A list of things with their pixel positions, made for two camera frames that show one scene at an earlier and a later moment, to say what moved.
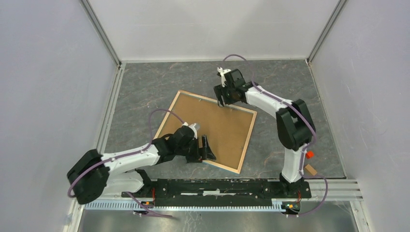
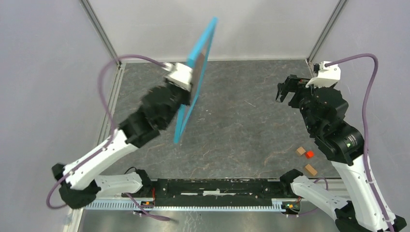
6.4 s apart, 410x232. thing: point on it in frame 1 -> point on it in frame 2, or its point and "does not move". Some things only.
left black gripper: x=197 y=156 -> x=187 y=93
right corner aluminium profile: x=329 y=24 does not move
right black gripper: x=220 y=91 -> x=292 y=83
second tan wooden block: x=309 y=168 does not move
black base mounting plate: x=249 y=192 does not move
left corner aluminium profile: x=101 y=31 does not move
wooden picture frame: x=228 y=129 -> x=196 y=61
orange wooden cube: x=309 y=154 does not move
